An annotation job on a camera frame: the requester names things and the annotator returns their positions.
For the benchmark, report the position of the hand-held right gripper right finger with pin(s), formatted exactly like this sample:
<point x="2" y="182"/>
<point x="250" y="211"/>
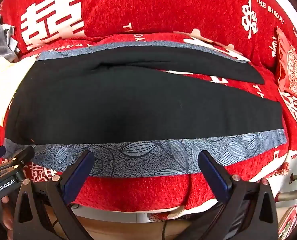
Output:
<point x="214" y="177"/>

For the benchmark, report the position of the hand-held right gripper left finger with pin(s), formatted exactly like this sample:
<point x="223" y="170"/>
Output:
<point x="79" y="176"/>

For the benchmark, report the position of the cream cloth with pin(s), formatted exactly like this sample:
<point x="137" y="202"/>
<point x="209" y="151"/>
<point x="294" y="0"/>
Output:
<point x="3" y="87"/>

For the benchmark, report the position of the grey cloth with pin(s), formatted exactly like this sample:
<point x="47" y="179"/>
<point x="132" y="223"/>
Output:
<point x="1" y="40"/>

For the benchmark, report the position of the black pants with patterned stripe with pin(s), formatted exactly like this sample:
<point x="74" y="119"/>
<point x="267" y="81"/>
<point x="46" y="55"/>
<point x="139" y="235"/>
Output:
<point x="128" y="105"/>

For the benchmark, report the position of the red printed sofa cover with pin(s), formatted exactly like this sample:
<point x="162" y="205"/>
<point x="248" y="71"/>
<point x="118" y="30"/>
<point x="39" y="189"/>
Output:
<point x="163" y="10"/>

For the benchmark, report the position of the person's left hand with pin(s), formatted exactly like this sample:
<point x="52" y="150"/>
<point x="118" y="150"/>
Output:
<point x="6" y="220"/>

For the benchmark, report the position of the red cushion with emblem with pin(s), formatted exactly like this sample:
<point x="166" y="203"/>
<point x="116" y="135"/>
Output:
<point x="289" y="65"/>

